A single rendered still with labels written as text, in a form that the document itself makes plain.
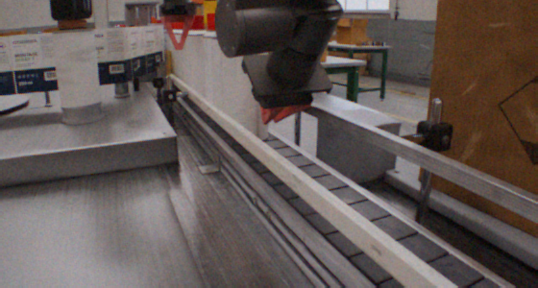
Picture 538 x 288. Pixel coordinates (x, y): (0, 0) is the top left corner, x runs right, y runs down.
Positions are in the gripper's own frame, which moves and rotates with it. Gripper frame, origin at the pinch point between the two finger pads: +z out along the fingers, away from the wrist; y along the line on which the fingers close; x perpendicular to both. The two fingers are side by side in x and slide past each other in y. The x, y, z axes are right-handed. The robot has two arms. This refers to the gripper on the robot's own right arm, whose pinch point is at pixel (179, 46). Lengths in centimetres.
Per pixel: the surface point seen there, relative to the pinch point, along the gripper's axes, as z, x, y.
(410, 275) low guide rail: 12, 2, 67
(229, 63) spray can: 2.3, 4.4, 21.8
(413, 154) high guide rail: 7, 9, 59
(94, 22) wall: -24, -44, -752
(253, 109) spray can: 8.5, 5.1, 30.6
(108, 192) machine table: 19.0, -17.5, 28.4
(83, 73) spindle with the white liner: 3.7, -20.4, 4.6
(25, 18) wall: -42, -182, -739
